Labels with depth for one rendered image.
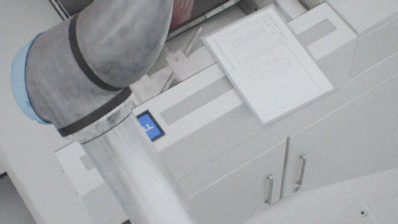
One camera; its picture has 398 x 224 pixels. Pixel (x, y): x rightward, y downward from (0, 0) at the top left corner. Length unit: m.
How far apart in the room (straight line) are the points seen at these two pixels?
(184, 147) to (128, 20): 0.39
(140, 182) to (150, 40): 0.21
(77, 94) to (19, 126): 0.48
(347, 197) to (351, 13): 0.32
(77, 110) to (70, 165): 0.25
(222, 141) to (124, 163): 0.35
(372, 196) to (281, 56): 0.29
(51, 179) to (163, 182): 0.39
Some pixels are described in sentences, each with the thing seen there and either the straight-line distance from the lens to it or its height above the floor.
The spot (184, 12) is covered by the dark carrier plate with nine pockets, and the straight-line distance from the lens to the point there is 1.52.
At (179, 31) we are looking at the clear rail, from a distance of 1.49.
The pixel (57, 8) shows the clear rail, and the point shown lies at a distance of 1.55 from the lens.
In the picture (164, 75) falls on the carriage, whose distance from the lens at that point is 1.46.
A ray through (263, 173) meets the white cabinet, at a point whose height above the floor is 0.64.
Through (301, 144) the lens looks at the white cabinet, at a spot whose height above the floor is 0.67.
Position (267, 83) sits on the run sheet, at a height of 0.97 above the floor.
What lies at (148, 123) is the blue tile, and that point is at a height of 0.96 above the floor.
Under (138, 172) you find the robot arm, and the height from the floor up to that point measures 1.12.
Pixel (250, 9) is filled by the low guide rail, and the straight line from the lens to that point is 1.58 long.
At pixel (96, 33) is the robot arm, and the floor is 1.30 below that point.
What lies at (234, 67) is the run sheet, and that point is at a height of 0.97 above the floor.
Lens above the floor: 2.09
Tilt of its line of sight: 59 degrees down
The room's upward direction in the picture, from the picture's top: 4 degrees counter-clockwise
